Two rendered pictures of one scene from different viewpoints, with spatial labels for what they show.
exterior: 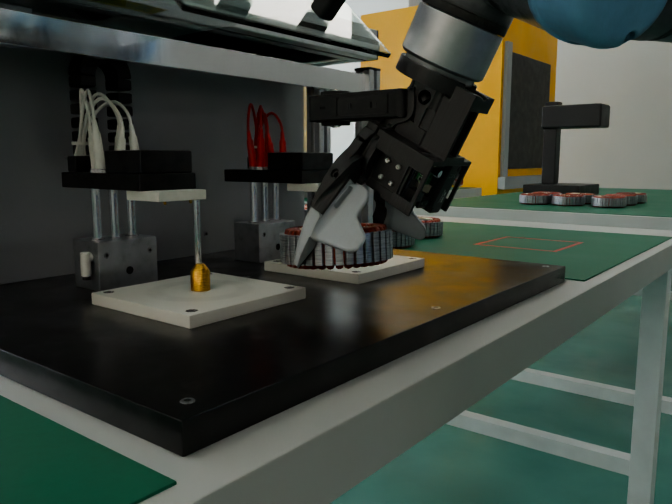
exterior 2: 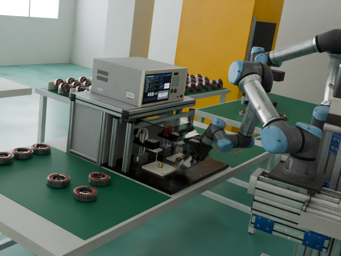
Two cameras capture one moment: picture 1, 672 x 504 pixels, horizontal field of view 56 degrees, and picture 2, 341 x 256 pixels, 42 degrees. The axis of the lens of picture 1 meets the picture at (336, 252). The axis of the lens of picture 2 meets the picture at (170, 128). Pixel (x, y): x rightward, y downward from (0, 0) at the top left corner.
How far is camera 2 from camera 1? 1.96 m
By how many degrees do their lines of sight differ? 9
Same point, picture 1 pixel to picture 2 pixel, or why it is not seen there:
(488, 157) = not seen: hidden behind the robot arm
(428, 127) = (202, 150)
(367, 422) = (189, 193)
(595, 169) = (294, 73)
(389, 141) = (196, 151)
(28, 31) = (140, 125)
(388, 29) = not seen: outside the picture
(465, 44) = (209, 141)
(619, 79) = (312, 29)
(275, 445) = (179, 195)
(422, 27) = (203, 137)
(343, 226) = (187, 162)
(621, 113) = not seen: hidden behind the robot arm
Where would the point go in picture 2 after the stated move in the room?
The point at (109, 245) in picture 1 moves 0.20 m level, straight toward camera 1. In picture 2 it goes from (142, 155) to (154, 168)
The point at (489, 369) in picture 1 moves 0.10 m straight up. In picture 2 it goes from (207, 186) to (209, 170)
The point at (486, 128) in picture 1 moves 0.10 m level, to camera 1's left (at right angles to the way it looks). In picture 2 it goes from (238, 57) to (231, 56)
